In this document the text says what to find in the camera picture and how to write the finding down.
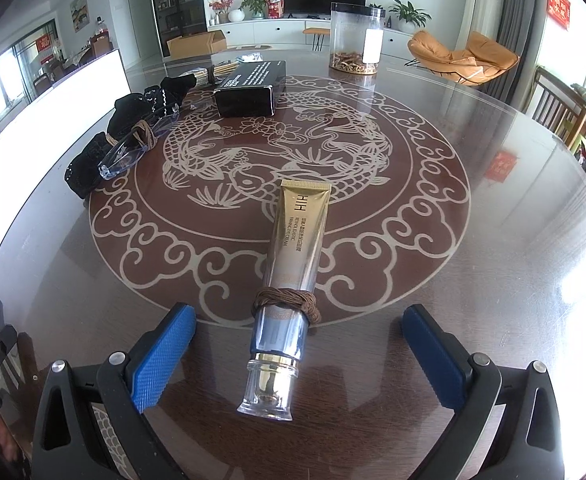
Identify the green potted plant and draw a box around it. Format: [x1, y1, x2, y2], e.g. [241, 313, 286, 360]
[391, 0, 432, 32]

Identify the white tv cabinet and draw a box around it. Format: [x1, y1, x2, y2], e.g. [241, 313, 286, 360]
[207, 16, 415, 61]

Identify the red flowers white vase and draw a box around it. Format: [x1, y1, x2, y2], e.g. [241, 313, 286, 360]
[208, 0, 245, 23]

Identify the bag of wooden sticks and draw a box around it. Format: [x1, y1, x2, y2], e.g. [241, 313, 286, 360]
[186, 54, 263, 87]

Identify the cardboard box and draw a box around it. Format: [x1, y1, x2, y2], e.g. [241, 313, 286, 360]
[167, 30, 227, 60]

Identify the black studded glove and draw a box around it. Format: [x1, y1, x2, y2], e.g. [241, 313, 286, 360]
[64, 131, 114, 200]

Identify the wooden dining chair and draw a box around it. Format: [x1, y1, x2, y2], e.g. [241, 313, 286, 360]
[524, 66, 586, 155]

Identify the black rectangular box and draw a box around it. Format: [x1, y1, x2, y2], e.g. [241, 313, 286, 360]
[213, 61, 287, 118]

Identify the brown braided hair tie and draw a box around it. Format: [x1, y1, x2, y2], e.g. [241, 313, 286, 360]
[251, 286, 323, 326]

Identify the clear plastic jar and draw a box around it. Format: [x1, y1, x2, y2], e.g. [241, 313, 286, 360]
[329, 2, 385, 76]

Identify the black lettered glove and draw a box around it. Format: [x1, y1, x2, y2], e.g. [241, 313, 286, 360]
[107, 74, 197, 140]

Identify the wooden bench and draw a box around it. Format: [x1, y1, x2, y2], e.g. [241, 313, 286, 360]
[303, 27, 330, 51]

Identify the orange lounge chair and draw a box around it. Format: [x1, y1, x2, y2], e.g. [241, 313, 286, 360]
[407, 29, 520, 86]

